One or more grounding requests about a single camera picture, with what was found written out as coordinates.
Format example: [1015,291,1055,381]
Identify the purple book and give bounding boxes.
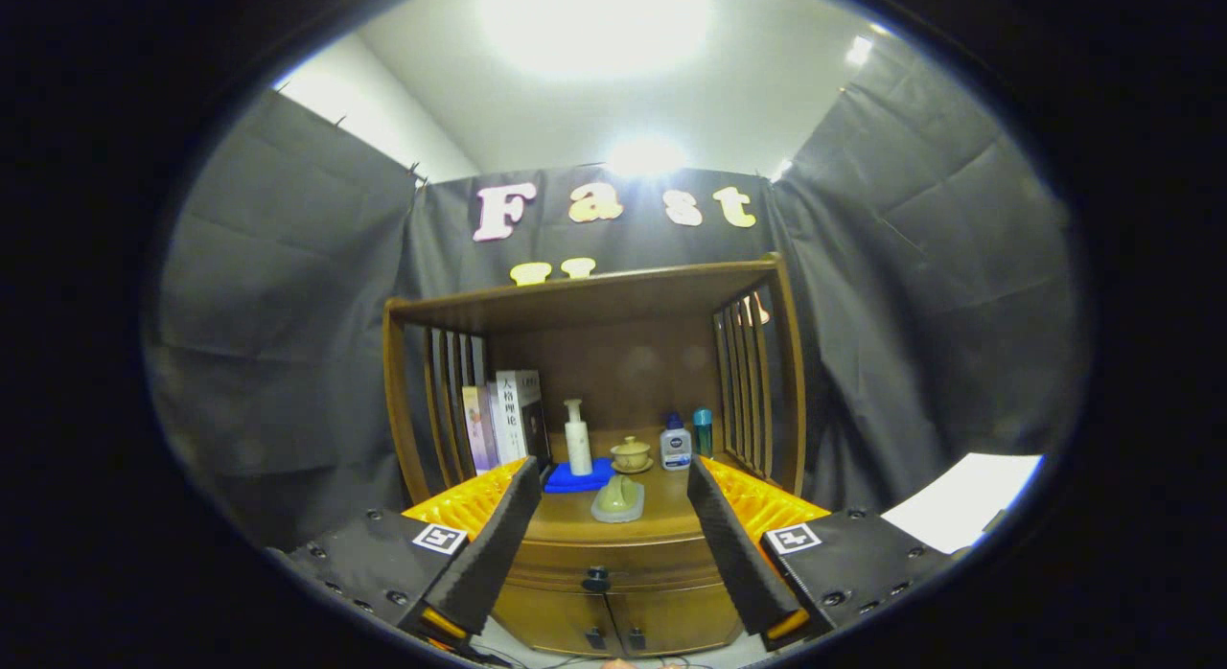
[461,385,499,474]

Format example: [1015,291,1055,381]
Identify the round ceiling light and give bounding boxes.
[609,137,686,178]

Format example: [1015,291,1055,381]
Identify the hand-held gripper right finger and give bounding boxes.
[686,455,964,653]

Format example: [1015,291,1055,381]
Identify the blue folded towel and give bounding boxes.
[544,457,615,495]

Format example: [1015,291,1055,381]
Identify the wooden cabinet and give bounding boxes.
[383,254,808,658]

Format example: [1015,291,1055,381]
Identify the white side table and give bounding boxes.
[880,452,1044,555]

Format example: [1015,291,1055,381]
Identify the thick white book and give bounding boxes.
[495,369,552,464]

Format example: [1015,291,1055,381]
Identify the yellow lidded teacup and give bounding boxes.
[611,436,655,474]

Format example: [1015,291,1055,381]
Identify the green snack packet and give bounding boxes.
[590,473,646,524]

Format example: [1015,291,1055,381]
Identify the white bottle with blue pump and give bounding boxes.
[660,413,693,472]

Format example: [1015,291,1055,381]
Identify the wooden countertop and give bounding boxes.
[525,427,758,543]

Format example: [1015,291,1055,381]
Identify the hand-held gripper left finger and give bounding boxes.
[268,455,544,651]

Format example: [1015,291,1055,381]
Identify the wooden drawer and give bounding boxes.
[518,537,725,593]

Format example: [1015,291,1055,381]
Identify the wooden cabinet door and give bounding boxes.
[491,583,607,658]
[604,581,744,656]

